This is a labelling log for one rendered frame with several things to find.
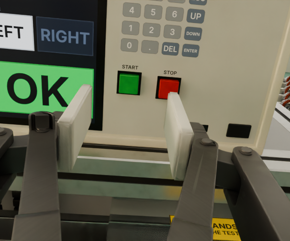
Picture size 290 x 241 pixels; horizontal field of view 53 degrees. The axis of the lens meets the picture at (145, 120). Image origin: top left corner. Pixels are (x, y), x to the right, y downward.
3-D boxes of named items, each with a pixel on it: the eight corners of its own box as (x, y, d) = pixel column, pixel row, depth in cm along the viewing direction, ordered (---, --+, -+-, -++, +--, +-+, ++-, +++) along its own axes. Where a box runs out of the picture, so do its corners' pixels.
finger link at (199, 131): (197, 162, 14) (260, 167, 14) (183, 120, 18) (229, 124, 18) (192, 189, 14) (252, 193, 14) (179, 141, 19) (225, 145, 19)
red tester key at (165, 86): (176, 100, 28) (179, 82, 27) (158, 98, 28) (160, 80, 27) (175, 96, 29) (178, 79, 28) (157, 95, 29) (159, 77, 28)
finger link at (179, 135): (180, 132, 15) (195, 133, 15) (168, 91, 21) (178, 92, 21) (172, 181, 16) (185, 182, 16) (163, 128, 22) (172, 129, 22)
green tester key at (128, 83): (137, 94, 28) (139, 76, 27) (118, 93, 27) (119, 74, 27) (137, 91, 28) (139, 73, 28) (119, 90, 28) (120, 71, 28)
